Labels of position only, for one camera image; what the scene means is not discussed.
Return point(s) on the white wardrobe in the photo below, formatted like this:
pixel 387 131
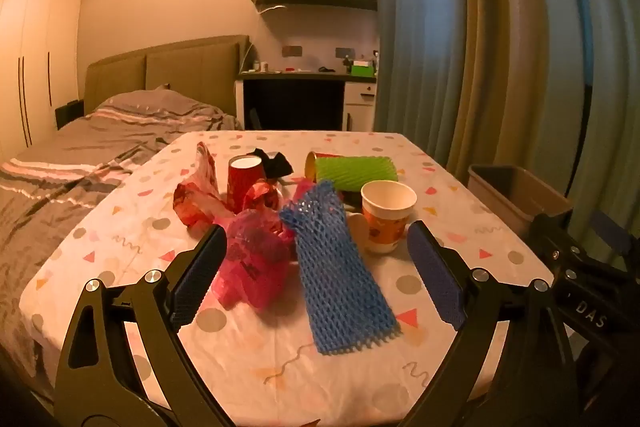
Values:
pixel 35 57

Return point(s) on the red plastic bag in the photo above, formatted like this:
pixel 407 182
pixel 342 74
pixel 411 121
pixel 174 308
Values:
pixel 197 202

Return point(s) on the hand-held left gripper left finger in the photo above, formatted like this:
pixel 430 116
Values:
pixel 200 277

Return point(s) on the wall socket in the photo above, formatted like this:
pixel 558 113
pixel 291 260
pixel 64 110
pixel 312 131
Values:
pixel 345 52
pixel 292 51

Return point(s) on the blue foam net sleeve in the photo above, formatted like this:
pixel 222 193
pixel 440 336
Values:
pixel 335 267

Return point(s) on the green box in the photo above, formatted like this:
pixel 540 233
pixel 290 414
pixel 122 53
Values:
pixel 361 69

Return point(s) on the blue curtain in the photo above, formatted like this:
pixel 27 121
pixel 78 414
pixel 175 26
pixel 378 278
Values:
pixel 415 32

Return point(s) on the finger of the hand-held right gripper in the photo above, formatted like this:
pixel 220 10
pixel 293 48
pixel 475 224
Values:
pixel 611 234
pixel 552 242

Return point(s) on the wooden stick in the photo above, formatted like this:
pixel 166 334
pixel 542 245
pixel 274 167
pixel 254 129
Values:
pixel 356 229

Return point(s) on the pale grey-blue curtain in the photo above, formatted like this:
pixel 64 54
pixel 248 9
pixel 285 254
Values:
pixel 540 82

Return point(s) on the orange printed paper cup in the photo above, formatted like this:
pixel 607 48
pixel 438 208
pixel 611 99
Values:
pixel 385 222

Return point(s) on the beige curtain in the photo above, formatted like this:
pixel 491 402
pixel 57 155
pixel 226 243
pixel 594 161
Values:
pixel 475 57

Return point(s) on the yellow paper cup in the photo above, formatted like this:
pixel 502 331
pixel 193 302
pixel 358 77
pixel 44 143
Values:
pixel 311 166

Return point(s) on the red paper cup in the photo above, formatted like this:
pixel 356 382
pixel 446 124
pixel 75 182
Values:
pixel 242 184

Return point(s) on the dark desk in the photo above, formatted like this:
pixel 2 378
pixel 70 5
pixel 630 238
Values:
pixel 290 102

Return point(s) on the white drawer cabinet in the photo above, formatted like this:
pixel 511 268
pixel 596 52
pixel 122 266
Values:
pixel 360 104

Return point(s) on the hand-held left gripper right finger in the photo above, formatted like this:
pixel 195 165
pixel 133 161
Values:
pixel 435 277

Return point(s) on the black nightstand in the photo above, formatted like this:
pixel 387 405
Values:
pixel 68 114

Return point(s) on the black wrapper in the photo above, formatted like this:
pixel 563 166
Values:
pixel 272 163

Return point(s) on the patterned white tablecloth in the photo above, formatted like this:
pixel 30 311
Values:
pixel 280 387

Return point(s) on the green foam net sleeve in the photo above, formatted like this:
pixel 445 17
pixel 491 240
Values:
pixel 357 172

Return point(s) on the pink plastic bag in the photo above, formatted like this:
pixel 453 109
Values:
pixel 255 262

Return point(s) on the grey plastic waste bin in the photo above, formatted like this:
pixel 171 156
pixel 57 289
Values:
pixel 520 197

